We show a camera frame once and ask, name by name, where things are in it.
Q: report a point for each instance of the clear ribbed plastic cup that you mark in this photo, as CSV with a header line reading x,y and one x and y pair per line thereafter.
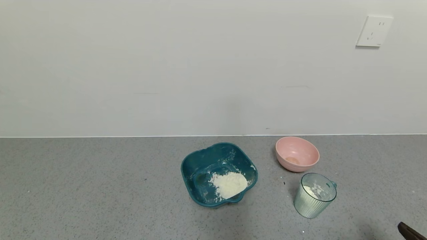
x,y
310,206

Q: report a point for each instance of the pink bowl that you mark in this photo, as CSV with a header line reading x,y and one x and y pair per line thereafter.
x,y
297,151

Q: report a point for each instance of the teal square plastic tray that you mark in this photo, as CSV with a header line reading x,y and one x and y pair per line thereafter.
x,y
200,166

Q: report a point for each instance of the white powder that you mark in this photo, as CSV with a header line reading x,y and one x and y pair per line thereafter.
x,y
230,185

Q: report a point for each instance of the white wall socket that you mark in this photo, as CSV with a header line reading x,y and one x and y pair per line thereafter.
x,y
374,31

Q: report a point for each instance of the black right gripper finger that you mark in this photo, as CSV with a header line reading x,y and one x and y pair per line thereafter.
x,y
408,233

